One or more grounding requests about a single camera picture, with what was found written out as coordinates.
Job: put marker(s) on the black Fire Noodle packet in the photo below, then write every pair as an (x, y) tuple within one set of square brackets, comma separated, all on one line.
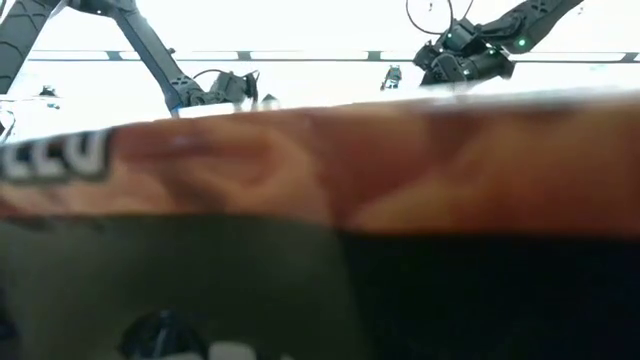
[(350, 165)]

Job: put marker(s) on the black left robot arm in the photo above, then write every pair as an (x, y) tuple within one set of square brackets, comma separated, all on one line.
[(145, 45)]

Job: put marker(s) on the black ceiling spotlight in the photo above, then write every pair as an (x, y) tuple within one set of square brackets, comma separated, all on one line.
[(47, 91), (393, 76)]

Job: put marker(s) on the black ceiling light rail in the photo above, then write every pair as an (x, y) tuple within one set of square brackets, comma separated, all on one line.
[(244, 55)]

